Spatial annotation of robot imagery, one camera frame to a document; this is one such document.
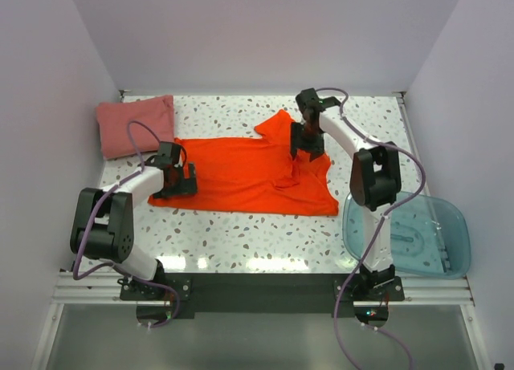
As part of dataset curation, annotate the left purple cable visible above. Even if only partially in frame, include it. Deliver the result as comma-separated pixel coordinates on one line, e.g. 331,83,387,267
71,120,182,329

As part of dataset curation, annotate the clear blue plastic bin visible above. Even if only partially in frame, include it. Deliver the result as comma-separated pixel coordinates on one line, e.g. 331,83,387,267
342,191,471,281

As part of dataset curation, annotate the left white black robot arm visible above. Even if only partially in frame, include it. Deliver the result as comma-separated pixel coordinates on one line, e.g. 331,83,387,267
70,142,198,299

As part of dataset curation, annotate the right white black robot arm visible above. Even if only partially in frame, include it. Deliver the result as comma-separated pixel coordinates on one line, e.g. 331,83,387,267
290,88,402,300

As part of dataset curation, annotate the purple cable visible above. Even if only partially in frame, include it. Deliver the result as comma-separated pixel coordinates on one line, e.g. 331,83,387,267
71,120,182,329
316,87,427,370

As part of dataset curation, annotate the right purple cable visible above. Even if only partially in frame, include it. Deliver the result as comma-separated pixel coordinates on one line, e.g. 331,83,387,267
316,87,427,370

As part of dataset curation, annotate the orange t shirt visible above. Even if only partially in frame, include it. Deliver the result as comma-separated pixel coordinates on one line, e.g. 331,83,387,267
148,110,339,216

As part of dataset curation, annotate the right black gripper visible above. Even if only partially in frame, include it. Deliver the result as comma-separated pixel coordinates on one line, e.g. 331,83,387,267
290,121,324,161

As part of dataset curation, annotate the aluminium frame rail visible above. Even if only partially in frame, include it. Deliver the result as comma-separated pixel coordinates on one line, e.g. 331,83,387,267
52,93,493,369

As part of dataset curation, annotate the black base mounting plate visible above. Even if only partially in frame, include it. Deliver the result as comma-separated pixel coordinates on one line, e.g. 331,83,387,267
117,273,405,321

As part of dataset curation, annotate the folded pink t shirt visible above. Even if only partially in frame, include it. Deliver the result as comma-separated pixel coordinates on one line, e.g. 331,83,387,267
96,95,175,160

